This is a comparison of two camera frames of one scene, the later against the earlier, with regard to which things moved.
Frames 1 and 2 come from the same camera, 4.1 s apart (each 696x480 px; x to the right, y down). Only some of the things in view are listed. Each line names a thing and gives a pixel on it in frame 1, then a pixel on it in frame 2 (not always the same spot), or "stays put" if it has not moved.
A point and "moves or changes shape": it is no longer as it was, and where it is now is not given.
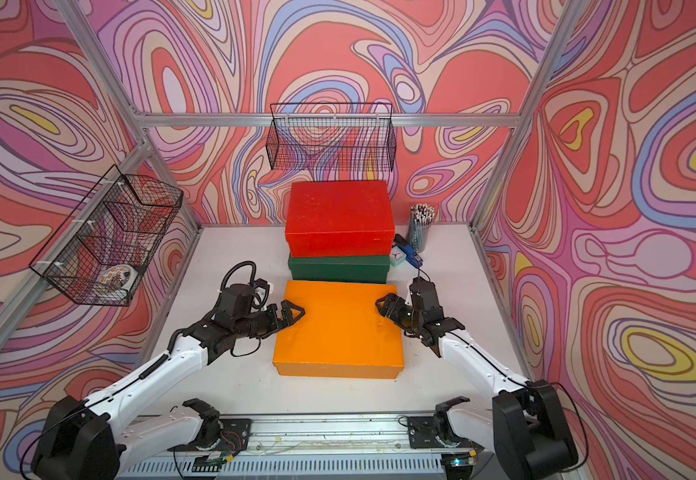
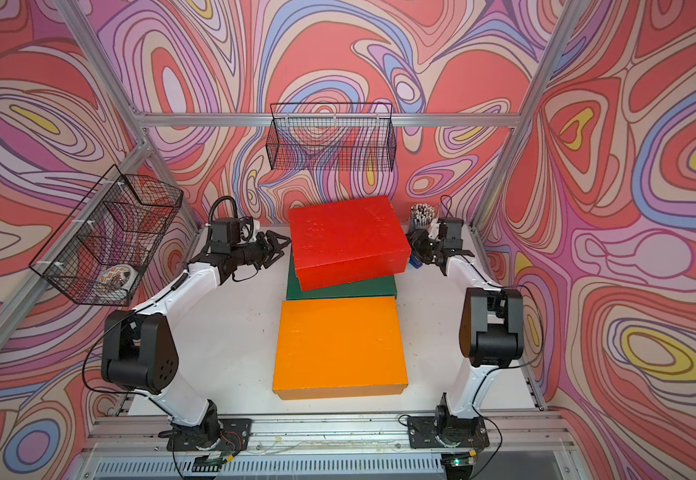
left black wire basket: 104,249 stays put
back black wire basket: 332,136 stays put
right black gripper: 394,313 to 416,238
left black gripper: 284,321 to 267,260
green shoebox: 366,269 to 382,287
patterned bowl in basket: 114,281 stays put
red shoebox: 338,218 moves or changes shape
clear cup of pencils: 421,219 stays put
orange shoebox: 341,332 moves or changes shape
